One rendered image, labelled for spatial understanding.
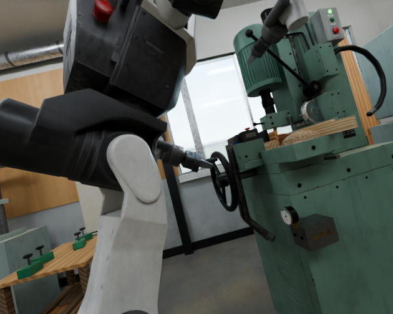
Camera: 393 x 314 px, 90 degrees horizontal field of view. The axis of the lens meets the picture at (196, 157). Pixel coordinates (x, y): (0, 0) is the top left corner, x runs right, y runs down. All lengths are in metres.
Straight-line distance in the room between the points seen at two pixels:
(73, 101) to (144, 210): 0.24
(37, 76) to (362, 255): 3.17
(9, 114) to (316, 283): 1.00
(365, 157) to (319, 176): 0.24
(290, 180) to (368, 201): 0.36
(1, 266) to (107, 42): 2.11
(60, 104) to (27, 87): 2.65
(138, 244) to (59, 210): 2.33
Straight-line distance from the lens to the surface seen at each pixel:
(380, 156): 1.14
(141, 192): 0.39
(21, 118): 0.41
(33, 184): 2.85
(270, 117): 1.04
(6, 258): 2.32
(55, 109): 0.41
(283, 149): 0.78
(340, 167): 0.98
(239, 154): 0.89
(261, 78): 1.05
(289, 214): 0.75
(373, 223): 1.10
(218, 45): 2.74
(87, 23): 0.48
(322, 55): 1.12
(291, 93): 1.11
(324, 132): 0.85
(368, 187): 1.08
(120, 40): 0.48
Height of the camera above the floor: 0.90
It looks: 3 degrees up
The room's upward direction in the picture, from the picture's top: 14 degrees counter-clockwise
